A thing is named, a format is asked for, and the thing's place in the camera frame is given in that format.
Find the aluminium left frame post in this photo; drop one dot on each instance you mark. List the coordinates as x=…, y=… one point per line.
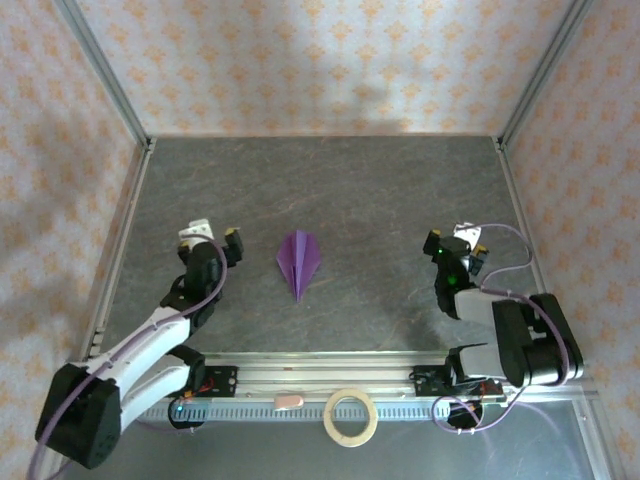
x=106, y=70

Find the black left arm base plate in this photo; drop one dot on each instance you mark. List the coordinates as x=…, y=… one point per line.
x=225, y=381

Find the pink plastic clip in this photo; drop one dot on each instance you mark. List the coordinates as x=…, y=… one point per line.
x=289, y=401

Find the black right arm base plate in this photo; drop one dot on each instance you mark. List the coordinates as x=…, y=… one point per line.
x=425, y=382

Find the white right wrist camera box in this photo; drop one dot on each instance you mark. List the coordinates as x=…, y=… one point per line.
x=466, y=235

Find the grey metal sheet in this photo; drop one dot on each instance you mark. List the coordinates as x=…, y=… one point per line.
x=250, y=455

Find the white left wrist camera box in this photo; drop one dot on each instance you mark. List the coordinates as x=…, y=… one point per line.
x=197, y=232

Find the aluminium frame post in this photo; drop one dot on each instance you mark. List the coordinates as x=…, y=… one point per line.
x=542, y=70
x=106, y=70

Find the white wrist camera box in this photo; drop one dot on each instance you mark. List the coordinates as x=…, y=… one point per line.
x=197, y=232
x=466, y=235

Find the beige tape roll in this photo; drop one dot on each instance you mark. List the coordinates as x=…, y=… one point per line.
x=327, y=419

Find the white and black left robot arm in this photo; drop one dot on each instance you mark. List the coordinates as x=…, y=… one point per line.
x=130, y=365

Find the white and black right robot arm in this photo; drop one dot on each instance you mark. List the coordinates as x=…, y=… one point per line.
x=520, y=340

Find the aluminium left side rail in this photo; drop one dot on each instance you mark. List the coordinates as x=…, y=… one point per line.
x=118, y=250

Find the purple paper sheet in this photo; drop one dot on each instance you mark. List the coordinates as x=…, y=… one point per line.
x=299, y=262

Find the aluminium mounting rail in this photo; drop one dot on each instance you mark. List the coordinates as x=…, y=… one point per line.
x=325, y=372

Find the aluminium right side rail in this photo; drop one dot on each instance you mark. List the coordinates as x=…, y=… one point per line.
x=515, y=200

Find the aluminium right frame post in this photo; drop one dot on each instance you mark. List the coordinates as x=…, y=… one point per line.
x=542, y=70

